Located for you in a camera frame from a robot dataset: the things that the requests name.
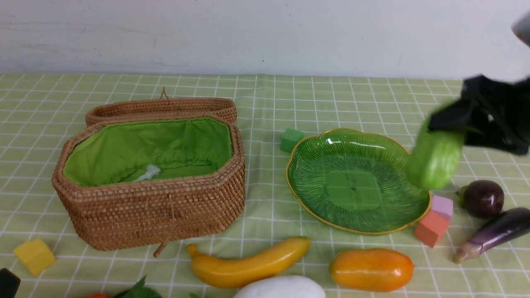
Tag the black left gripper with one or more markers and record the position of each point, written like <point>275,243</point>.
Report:
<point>9,283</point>

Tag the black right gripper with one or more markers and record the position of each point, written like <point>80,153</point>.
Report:
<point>495,114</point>

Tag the green toy gourd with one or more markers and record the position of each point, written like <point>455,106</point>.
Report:
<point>434,158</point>

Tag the dark purple passion fruit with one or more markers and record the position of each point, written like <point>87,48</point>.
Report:
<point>481,198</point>

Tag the purple toy eggplant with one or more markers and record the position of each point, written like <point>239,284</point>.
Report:
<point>506,226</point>

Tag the green leafy toy vegetable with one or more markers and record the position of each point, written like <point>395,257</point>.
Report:
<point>139,290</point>

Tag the orange toy mango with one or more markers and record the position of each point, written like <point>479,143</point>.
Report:
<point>372,270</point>

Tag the yellow toy banana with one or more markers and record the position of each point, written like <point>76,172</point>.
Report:
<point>237,273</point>

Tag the white toy radish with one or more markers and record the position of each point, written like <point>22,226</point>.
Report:
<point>293,286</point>

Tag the yellow foam cube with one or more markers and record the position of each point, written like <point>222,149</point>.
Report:
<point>35,255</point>

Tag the red toy tomato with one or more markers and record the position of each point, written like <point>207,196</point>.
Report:
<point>98,295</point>

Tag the pink foam cube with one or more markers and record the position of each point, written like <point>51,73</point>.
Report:
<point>442,206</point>

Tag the orange foam cube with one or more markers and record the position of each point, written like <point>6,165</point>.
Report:
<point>431,228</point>

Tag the green glass leaf plate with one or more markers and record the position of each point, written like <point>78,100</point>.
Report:
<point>356,182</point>

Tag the woven rattan basket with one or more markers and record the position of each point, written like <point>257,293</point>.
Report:
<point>152,180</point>

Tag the green foam cube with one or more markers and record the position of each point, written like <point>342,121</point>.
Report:
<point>290,138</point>

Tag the green checkered tablecloth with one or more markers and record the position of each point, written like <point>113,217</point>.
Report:
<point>39,112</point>

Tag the woven rattan basket lid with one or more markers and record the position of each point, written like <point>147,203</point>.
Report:
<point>221,107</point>

